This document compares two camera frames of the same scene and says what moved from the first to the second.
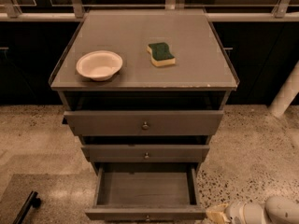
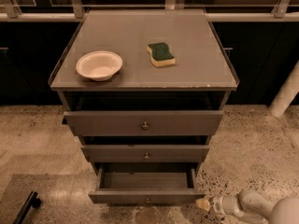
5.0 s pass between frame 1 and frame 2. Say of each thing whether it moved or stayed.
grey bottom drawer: moved
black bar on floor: stayed
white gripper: moved
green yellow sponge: stayed
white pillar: stayed
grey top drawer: stayed
